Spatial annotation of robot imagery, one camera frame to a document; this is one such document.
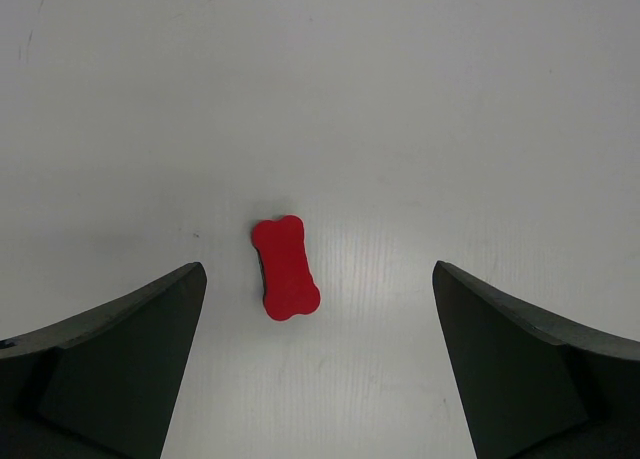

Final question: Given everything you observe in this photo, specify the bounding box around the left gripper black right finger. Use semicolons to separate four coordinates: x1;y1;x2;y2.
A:
432;261;639;458

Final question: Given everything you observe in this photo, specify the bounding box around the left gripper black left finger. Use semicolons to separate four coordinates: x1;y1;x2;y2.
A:
1;262;207;458

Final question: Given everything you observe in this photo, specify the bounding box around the red bone-shaped eraser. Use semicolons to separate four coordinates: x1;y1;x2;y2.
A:
251;215;321;321

